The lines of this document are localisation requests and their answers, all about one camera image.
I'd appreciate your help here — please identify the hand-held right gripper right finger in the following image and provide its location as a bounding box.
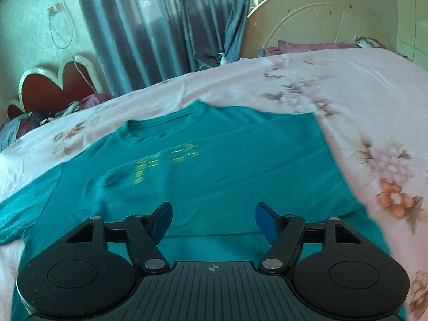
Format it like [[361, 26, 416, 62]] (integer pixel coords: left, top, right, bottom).
[[255, 202, 365, 274]]

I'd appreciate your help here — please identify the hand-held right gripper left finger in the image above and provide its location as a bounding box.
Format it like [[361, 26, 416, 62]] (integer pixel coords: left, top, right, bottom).
[[65, 201, 174, 274]]

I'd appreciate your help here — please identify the teal t-shirt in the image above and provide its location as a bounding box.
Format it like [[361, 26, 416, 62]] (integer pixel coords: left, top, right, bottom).
[[0, 100, 407, 321]]

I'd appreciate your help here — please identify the pile of mixed clothes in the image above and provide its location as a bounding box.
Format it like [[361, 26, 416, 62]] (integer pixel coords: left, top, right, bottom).
[[0, 93, 112, 151]]

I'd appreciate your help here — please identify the pink floral bedsheet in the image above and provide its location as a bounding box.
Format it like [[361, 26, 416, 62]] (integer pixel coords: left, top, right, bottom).
[[0, 47, 428, 321]]

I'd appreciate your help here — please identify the red heart-shaped headboard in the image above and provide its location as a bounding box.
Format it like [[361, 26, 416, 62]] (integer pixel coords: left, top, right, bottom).
[[7, 55, 105, 120]]

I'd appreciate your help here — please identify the purple cloth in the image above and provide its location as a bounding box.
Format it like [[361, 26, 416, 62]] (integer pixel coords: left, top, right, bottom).
[[257, 39, 360, 57]]

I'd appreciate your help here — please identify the blue-grey curtain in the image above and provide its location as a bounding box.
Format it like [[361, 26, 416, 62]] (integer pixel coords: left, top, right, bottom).
[[72, 0, 255, 97]]

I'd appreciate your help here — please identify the hanging wall cable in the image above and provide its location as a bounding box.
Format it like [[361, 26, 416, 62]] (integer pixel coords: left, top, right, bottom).
[[47, 0, 92, 89]]

